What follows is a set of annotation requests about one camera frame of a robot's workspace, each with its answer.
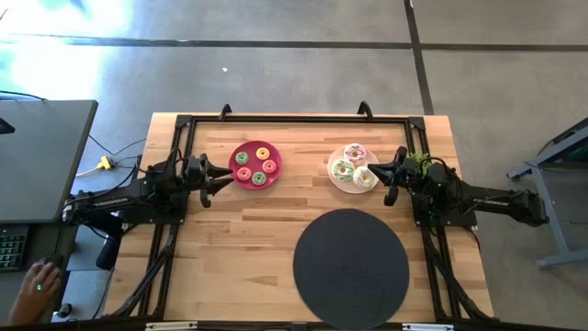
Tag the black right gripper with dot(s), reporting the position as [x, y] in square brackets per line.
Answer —
[404, 177]

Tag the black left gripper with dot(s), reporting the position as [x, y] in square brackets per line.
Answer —
[205, 197]

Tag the small red iced donut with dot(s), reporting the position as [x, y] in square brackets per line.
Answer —
[266, 166]
[240, 174]

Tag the small green iced donut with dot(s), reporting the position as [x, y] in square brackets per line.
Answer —
[255, 179]
[239, 158]

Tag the large cream iced donut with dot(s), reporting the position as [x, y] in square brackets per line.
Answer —
[358, 178]

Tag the large pink striped donut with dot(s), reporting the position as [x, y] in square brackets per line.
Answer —
[349, 149]

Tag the small yellow iced donut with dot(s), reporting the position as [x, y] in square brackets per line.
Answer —
[259, 153]

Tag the large mint striped donut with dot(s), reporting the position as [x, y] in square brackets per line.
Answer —
[336, 171]

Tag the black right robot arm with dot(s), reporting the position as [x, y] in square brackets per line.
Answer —
[496, 202]

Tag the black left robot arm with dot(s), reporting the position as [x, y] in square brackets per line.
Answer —
[115, 202]

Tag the pink round plate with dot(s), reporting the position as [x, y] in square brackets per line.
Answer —
[252, 165]

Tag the white round plate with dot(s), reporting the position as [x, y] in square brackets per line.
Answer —
[335, 184]

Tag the black round woven mat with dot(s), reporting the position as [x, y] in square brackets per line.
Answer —
[349, 266]

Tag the gray desk top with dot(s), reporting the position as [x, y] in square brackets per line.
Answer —
[41, 161]

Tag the black computer mouse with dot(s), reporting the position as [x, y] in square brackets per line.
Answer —
[55, 261]

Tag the small black knob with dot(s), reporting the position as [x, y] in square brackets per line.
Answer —
[64, 311]

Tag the person's hand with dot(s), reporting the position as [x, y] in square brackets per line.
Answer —
[34, 294]

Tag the backlit black keyboard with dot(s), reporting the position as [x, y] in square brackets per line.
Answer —
[11, 250]

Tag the dark desk surface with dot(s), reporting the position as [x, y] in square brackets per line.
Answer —
[9, 285]

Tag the black frame hook bracket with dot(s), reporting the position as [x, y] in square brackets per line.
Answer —
[365, 109]
[225, 111]

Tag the black aluminium table frame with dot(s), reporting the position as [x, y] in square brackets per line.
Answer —
[298, 119]

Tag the black clamp mount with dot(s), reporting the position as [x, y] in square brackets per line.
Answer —
[108, 253]

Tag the white bracket strip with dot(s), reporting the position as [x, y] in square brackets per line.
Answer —
[170, 326]
[427, 327]

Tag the gray metal table frame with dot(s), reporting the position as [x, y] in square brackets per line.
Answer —
[549, 207]

